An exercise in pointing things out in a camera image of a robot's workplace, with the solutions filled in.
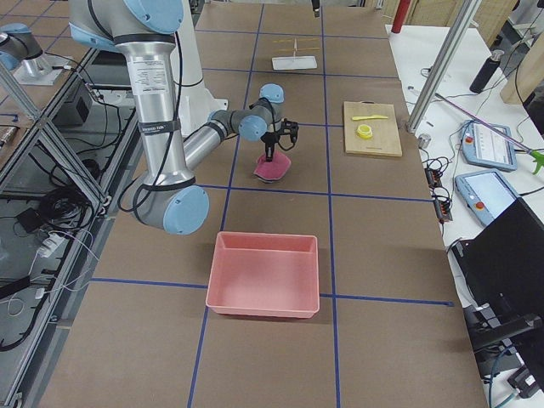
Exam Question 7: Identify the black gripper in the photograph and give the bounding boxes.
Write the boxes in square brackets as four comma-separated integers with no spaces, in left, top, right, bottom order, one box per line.
[261,129,281,162]

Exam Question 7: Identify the pink cloth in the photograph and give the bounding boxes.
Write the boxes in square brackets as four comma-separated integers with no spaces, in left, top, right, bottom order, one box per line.
[253,152,292,183]

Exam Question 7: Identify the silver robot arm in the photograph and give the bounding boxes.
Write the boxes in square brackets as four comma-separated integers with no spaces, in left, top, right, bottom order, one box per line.
[69,1,284,235]

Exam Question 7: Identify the black water bottle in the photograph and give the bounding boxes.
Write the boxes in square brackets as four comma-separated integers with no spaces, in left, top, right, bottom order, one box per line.
[469,49,504,94]

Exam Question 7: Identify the wooden chopstick beside tray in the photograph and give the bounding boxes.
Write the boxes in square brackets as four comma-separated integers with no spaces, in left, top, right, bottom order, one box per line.
[273,37,319,44]

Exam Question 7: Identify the white rectangular tray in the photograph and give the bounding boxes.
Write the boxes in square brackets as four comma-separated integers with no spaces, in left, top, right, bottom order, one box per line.
[271,55,317,71]

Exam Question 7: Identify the red cylinder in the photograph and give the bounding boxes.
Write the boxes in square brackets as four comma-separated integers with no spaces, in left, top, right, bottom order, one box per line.
[391,0,411,34]

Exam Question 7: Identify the yellow lemon slices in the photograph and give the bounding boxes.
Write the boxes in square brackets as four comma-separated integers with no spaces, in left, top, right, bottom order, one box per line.
[356,124,373,139]

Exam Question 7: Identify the yellow plastic knife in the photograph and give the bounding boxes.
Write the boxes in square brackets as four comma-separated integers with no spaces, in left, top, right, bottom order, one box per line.
[351,114,388,122]

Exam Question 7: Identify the wooden cutting board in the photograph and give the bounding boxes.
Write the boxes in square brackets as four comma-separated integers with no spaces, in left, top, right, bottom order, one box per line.
[343,101,402,157]

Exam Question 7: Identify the pink plastic bin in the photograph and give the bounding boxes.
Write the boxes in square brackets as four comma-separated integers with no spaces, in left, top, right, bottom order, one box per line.
[206,231,320,319]

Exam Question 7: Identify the far blue teach pendant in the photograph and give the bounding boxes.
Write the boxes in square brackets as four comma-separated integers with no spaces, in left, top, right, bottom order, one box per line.
[461,121,518,172]

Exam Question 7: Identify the blue teach pendant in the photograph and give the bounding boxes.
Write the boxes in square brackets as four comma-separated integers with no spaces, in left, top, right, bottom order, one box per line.
[461,121,518,172]
[454,169,520,226]

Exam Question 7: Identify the near blue teach pendant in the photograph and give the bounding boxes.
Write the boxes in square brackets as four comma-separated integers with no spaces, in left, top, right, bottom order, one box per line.
[454,169,520,226]

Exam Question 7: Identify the black monitor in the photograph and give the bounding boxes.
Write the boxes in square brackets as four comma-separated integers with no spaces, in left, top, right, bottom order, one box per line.
[451,198,543,317]

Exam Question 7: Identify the reacher grabber tool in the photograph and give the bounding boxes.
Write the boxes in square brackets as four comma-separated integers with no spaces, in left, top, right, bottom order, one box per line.
[434,93,544,175]

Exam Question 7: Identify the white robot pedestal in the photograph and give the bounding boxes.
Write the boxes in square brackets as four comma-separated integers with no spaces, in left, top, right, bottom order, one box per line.
[171,0,228,137]

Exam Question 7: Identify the aluminium frame post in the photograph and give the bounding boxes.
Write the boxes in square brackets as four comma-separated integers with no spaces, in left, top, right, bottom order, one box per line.
[406,0,481,133]

